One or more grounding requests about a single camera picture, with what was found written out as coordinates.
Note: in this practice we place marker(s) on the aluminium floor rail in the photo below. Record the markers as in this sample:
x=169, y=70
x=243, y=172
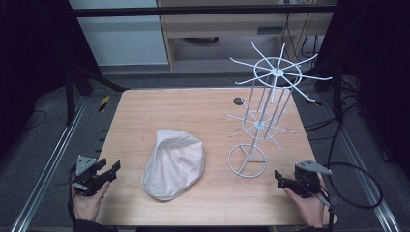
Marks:
x=48, y=167
x=364, y=180

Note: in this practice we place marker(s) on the white cabinet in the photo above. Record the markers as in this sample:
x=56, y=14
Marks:
x=122, y=38

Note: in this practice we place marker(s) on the yellow black striped tape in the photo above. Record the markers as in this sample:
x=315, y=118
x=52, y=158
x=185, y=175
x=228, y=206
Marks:
x=103, y=103

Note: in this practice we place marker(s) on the person's left hand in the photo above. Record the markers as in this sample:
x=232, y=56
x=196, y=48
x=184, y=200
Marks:
x=87, y=203

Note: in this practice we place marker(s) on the light wooden desk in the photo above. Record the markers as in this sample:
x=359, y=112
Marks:
x=238, y=29

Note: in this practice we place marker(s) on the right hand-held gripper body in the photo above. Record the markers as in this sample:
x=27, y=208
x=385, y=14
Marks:
x=306, y=178

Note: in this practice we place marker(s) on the black curtain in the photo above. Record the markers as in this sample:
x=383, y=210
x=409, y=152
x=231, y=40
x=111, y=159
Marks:
x=32, y=64
x=377, y=80

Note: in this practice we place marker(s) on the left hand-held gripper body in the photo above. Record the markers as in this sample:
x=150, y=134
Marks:
x=84, y=174

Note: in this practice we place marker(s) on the white fabric hat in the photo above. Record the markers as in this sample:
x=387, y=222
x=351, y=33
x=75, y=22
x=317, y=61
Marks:
x=174, y=165

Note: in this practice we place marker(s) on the person's right hand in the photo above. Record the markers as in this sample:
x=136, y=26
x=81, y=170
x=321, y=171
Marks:
x=307, y=208

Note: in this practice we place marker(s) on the black metal stand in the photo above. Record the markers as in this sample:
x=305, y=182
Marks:
x=69, y=93
x=337, y=93

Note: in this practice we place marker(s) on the black horizontal bar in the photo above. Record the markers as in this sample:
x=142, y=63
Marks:
x=199, y=11

